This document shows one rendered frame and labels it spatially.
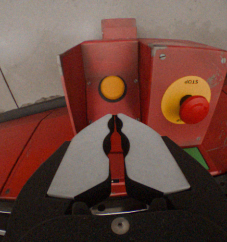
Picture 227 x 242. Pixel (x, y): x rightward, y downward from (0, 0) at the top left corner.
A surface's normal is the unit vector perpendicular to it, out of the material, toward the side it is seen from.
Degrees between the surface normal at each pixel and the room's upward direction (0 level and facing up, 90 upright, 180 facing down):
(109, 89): 35
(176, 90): 0
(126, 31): 1
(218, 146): 90
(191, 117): 3
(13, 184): 90
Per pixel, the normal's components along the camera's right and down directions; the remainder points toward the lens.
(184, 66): 0.02, 0.58
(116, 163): -0.04, -0.82
